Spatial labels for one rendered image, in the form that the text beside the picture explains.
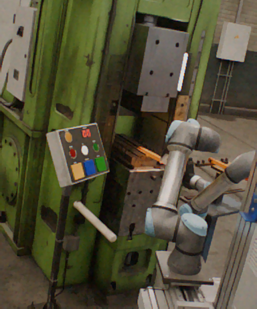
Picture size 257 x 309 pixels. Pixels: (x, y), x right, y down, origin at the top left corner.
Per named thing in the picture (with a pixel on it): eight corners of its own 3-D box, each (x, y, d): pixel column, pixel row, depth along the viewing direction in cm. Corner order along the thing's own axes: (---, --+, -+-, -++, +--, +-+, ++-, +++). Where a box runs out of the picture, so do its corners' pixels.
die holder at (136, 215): (165, 230, 313) (179, 168, 301) (118, 236, 291) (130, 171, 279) (122, 196, 357) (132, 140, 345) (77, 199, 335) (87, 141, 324)
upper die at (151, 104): (166, 112, 288) (170, 97, 285) (140, 111, 277) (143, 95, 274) (130, 95, 321) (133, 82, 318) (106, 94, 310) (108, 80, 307)
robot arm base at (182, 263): (204, 276, 196) (209, 256, 194) (170, 273, 194) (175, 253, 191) (195, 258, 211) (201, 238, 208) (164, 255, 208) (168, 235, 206)
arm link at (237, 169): (253, 171, 210) (185, 226, 237) (263, 167, 219) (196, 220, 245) (238, 151, 214) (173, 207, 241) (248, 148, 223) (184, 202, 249)
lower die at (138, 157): (156, 165, 297) (158, 153, 295) (130, 167, 286) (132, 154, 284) (122, 144, 330) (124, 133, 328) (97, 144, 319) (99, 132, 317)
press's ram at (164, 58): (187, 98, 293) (200, 35, 282) (136, 95, 271) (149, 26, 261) (148, 83, 326) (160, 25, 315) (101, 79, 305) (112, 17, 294)
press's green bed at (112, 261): (151, 288, 325) (164, 230, 313) (106, 298, 304) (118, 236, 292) (112, 249, 368) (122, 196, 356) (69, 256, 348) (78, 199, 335)
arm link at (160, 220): (175, 241, 191) (203, 121, 208) (140, 232, 194) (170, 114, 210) (175, 244, 203) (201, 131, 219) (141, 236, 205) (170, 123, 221)
